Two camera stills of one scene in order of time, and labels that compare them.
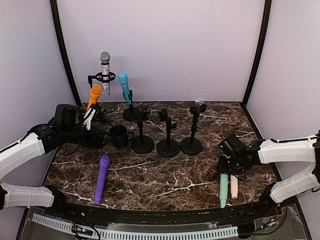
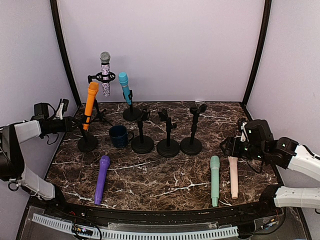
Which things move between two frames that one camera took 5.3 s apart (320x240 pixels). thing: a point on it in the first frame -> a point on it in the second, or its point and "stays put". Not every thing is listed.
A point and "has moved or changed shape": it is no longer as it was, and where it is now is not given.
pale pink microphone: (234, 186) stays put
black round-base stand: (192, 145) stays put
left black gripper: (99, 143) -> (68, 126)
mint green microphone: (223, 190) -> (214, 164)
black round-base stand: (167, 147) stays put
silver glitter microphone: (105, 76) stays put
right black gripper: (222, 167) -> (232, 148)
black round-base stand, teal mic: (131, 114) stays put
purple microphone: (104, 162) stays put
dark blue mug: (120, 136) stays put
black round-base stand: (142, 144) stays put
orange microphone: (95, 92) has moved or changed shape
